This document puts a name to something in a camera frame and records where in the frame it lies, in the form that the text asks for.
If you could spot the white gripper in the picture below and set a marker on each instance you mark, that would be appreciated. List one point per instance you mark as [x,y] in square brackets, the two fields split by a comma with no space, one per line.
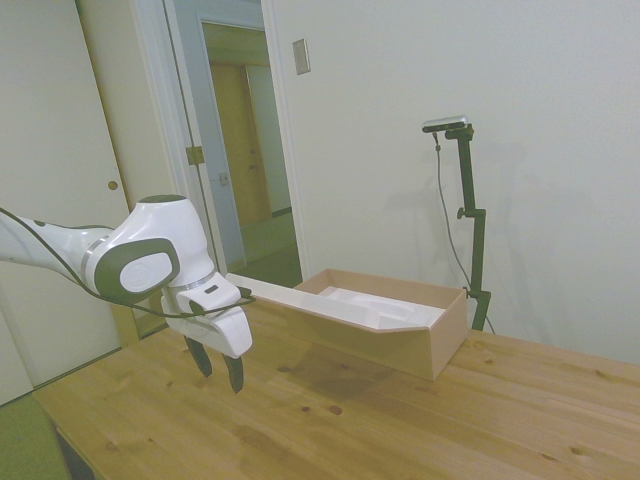
[220,320]

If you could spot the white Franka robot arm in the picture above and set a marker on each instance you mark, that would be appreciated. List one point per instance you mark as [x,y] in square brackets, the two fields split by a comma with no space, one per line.
[150,240]

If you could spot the brown cardboard box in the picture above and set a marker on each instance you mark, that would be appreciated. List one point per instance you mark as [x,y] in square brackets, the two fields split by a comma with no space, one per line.
[400,325]

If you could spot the white foam insert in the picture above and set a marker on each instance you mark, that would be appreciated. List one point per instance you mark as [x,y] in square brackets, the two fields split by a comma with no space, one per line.
[380,307]

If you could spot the green chair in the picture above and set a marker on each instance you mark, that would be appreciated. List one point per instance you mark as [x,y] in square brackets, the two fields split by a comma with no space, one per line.
[27,440]

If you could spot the brass door hinge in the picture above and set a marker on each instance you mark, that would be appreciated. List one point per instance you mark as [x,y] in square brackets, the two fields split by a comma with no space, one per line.
[194,155]

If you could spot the white open door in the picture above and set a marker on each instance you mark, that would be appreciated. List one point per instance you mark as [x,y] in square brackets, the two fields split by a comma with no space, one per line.
[210,150]

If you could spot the wooden hallway door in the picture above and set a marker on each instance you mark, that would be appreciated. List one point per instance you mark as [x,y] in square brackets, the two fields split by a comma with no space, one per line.
[252,145]

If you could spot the white sliding closet door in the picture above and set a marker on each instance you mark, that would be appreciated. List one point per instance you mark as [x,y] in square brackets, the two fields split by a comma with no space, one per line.
[60,175]

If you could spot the black camera stand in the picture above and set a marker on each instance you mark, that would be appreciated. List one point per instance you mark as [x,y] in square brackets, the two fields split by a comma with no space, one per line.
[472,225]

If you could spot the white wall switch plate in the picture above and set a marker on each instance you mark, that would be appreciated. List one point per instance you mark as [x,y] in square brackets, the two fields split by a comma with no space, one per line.
[301,57]

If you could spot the silver exterior camera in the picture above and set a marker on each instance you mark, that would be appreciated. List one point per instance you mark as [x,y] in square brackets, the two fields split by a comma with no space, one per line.
[446,124]

